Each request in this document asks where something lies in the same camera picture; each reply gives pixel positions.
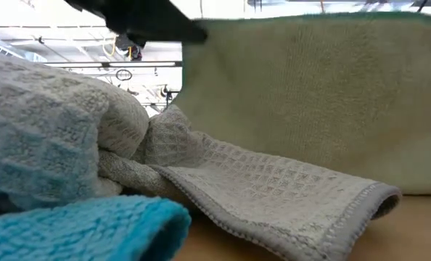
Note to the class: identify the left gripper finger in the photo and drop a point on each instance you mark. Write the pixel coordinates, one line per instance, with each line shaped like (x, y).
(164, 25)

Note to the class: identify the pale green microfiber towel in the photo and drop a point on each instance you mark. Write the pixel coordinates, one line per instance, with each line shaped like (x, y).
(310, 101)

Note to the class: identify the grey waffle-weave towel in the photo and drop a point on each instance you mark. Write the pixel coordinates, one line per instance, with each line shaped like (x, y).
(273, 188)

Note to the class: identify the turquoise microfiber towel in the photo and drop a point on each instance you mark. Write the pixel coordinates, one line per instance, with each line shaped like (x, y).
(74, 232)

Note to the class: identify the round black white reel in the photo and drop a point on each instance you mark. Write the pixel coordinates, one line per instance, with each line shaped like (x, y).
(164, 90)

